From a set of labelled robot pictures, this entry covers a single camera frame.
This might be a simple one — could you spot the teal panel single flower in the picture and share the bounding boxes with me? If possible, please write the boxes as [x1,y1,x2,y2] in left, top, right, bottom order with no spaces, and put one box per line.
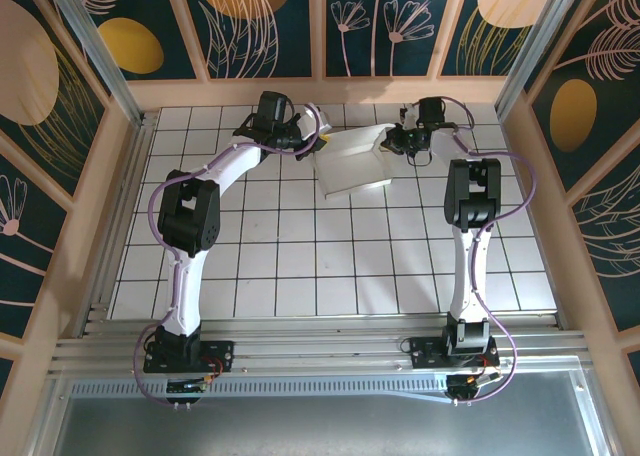
[0,148,71,350]

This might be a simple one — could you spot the white paper box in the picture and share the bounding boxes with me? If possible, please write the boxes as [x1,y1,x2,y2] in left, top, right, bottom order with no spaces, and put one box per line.
[312,122,396,202]

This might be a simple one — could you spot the teal panel pale circle grass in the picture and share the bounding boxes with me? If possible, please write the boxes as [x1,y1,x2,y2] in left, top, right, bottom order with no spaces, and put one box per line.
[438,0,569,78]

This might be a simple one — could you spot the teal panel pink flowers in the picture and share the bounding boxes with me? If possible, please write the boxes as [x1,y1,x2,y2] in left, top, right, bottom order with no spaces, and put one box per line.
[323,0,455,80]

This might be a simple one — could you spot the teal panel feather leaves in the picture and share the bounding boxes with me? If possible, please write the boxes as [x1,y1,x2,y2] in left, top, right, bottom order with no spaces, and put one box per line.
[522,0,640,95]

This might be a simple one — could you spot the teal panel pink leaf outlines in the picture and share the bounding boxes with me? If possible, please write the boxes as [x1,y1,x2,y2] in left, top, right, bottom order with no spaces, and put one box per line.
[568,160,640,335]

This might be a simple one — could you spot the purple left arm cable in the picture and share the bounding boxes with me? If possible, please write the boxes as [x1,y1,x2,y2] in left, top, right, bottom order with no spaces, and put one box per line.
[132,103,322,410]

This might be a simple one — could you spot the teal panel orange circle leaves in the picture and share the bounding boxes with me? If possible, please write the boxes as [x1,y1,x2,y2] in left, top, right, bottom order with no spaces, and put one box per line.
[177,0,315,82]

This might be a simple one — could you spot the teal panel yellow oval stem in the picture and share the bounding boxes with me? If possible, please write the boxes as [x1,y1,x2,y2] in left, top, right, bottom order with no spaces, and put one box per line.
[528,58,640,195]

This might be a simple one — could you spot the aluminium side rail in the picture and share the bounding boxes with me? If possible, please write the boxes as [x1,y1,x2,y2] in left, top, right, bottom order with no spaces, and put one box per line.
[74,110,161,337]

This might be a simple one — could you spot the teal panel large pale circle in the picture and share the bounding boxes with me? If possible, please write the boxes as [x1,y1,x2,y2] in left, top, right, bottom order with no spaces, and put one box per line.
[0,0,110,205]

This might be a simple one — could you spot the grey metal sheet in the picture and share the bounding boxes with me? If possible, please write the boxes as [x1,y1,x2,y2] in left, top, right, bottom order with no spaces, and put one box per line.
[29,370,621,456]

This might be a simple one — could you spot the perforated metal cable duct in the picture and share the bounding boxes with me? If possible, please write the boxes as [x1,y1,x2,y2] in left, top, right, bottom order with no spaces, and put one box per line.
[69,375,451,405]

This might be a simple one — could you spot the small controller board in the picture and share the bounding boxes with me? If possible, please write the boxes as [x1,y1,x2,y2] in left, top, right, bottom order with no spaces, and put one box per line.
[166,378,211,410]
[446,373,501,406]

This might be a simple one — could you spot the aluminium frame post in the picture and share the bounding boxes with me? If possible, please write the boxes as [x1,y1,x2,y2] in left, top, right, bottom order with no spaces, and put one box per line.
[494,0,586,120]
[42,0,146,127]

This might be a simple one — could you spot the teal panel yellow oval fern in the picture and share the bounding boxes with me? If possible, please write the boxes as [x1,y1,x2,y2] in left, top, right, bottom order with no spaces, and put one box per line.
[74,0,199,82]

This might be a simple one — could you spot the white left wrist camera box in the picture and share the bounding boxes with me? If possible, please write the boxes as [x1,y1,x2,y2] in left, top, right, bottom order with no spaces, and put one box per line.
[297,103,334,138]

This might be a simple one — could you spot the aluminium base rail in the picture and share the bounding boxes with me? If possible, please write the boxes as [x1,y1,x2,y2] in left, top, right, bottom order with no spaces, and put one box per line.
[49,313,594,377]

